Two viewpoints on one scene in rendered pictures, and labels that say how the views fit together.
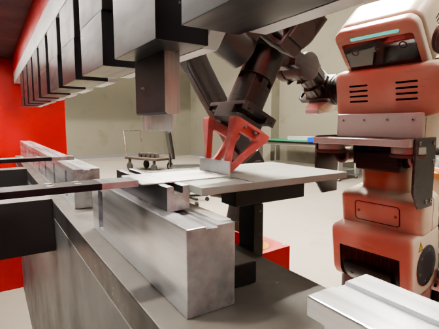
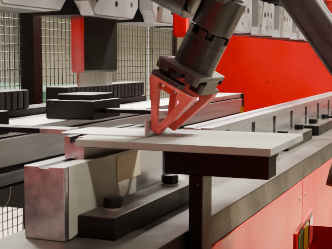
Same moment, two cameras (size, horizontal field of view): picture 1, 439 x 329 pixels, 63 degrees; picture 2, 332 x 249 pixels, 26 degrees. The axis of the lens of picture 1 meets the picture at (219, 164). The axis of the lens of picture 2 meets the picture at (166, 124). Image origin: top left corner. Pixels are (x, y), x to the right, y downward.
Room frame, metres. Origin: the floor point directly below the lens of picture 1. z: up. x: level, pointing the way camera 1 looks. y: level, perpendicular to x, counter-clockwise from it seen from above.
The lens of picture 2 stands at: (-0.02, -0.82, 1.10)
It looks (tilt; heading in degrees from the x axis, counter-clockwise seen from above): 5 degrees down; 55
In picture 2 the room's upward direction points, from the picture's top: straight up
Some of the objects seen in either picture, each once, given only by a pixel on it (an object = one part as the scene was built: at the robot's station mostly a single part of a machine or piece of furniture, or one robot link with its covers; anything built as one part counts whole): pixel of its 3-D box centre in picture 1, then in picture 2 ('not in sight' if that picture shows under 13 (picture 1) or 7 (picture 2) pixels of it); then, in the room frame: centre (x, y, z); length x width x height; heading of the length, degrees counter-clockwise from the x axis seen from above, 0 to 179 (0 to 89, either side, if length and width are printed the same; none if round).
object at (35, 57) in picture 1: (48, 76); (270, 6); (1.30, 0.61, 1.24); 0.15 x 0.09 x 0.17; 33
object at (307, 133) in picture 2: not in sight; (291, 138); (1.36, 0.58, 0.89); 0.30 x 0.05 x 0.03; 33
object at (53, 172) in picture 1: (42, 159); (291, 118); (1.54, 0.77, 0.92); 1.68 x 0.06 x 0.10; 33
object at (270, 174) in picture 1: (245, 174); (192, 140); (0.56, -0.04, 1.00); 0.26 x 0.18 x 0.01; 123
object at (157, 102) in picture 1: (156, 94); (95, 52); (0.48, 0.08, 1.11); 0.10 x 0.02 x 0.10; 33
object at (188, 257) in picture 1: (144, 225); (113, 179); (0.53, 0.11, 0.92); 0.39 x 0.06 x 0.10; 33
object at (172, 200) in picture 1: (147, 186); (107, 140); (0.51, 0.10, 0.99); 0.20 x 0.03 x 0.03; 33
